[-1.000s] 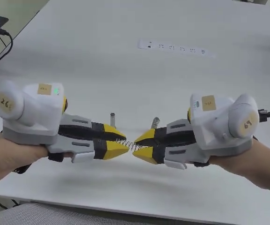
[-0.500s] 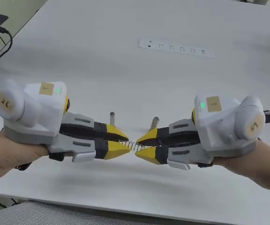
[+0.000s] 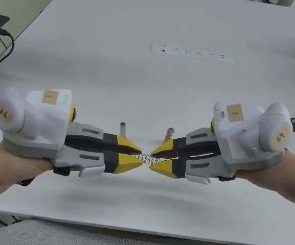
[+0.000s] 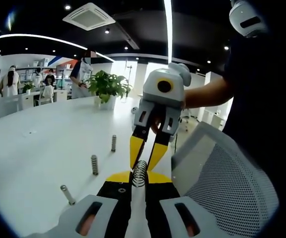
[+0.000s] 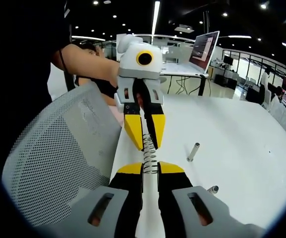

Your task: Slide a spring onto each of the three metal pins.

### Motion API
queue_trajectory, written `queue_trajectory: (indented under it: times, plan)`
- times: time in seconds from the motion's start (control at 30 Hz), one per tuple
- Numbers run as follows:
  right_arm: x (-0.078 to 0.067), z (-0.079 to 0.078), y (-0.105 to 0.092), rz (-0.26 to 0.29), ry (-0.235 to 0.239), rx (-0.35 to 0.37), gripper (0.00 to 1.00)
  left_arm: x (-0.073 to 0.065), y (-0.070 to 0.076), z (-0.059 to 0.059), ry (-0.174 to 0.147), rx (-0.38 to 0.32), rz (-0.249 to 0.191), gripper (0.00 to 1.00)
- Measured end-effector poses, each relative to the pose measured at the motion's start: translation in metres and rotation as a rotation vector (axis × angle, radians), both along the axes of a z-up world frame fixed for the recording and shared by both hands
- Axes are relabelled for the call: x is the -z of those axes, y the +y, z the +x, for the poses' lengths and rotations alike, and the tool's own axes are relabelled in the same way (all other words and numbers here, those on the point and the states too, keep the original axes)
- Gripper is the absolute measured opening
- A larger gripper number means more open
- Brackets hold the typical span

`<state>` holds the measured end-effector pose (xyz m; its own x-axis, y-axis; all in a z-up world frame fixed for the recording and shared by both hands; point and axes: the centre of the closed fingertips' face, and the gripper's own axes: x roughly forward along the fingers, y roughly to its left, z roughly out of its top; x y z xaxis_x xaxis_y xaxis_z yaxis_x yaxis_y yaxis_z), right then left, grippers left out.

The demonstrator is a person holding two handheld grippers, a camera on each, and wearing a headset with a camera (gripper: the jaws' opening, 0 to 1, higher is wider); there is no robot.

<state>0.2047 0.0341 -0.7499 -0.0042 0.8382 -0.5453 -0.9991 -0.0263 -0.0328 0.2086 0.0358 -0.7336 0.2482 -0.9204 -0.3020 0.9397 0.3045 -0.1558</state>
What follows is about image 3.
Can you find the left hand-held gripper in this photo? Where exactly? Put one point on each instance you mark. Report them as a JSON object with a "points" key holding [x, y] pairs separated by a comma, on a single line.
{"points": [[45, 120]]}

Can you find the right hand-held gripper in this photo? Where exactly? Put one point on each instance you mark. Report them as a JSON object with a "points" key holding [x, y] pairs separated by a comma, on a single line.
{"points": [[244, 135]]}

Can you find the metal coil spring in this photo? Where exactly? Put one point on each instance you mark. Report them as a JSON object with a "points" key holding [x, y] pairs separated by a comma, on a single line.
{"points": [[145, 158], [168, 135]]}

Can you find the person's right hand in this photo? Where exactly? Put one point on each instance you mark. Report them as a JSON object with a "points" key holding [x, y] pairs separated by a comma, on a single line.
{"points": [[270, 176]]}

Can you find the person's left hand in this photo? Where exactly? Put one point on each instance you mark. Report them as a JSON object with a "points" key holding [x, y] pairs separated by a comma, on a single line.
{"points": [[11, 171]]}

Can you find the white power strip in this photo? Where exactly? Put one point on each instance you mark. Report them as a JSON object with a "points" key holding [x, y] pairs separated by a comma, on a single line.
{"points": [[192, 53]]}

